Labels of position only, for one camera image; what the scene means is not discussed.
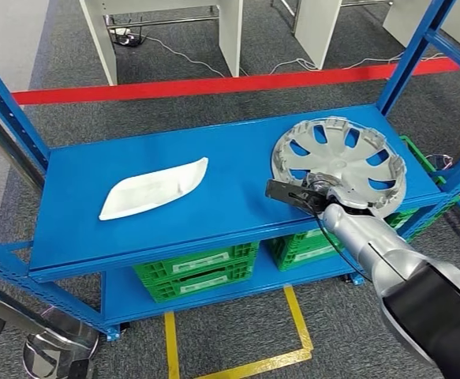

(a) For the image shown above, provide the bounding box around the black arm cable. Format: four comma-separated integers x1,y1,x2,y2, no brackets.
312,206,373,283

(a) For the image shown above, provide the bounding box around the white plastic car trim part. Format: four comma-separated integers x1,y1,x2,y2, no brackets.
98,156,210,222

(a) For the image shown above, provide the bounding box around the chrome stanchion base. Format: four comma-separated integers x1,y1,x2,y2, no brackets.
22,308,100,379
425,152,455,172

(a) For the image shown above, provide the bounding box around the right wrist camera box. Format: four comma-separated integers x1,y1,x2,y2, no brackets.
265,178,327,213

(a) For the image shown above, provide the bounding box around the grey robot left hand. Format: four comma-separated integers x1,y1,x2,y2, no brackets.
66,358,95,379

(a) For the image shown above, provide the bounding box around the green folded plastic crate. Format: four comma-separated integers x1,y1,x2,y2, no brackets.
275,246,347,272
132,241,260,286
145,261,256,305
385,134,460,231
267,227,333,260

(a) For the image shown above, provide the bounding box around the white desk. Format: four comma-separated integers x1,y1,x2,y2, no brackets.
293,0,343,70
78,0,243,88
382,0,460,52

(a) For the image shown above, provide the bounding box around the black router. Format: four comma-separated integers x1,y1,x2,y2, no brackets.
105,26,144,48

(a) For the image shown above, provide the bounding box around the blue metal shelf rack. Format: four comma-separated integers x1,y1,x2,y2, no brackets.
0,0,460,343

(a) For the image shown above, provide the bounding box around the silver plastic wheel hubcap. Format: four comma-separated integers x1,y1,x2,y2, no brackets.
271,115,408,220

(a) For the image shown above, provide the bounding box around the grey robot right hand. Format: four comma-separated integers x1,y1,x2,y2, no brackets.
302,171,345,199

